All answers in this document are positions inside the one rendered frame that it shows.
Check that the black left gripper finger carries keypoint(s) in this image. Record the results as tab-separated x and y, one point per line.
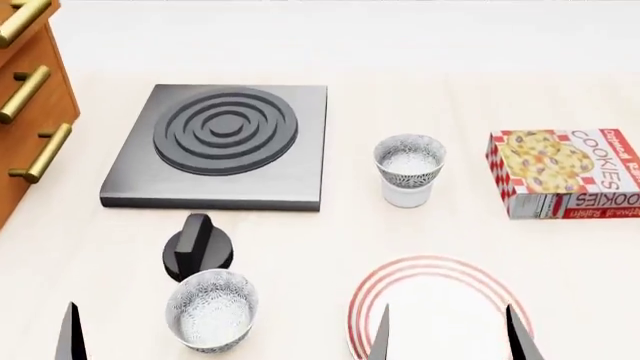
71	337

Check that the wooden drawer cabinet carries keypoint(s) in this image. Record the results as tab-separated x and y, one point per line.
61	98

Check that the white plate with red rings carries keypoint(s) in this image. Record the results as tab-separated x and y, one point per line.
445	311

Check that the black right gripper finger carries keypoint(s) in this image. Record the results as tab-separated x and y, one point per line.
381	341
522	341

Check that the patterned black bowl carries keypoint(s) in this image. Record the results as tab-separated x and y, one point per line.
410	177
210	323

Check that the grey flat stove burner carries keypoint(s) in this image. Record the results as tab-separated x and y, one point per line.
131	180

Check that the black stove knob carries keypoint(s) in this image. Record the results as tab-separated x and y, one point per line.
200	244

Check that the oatmeal raisin cookies box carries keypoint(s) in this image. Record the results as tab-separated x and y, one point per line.
550	161

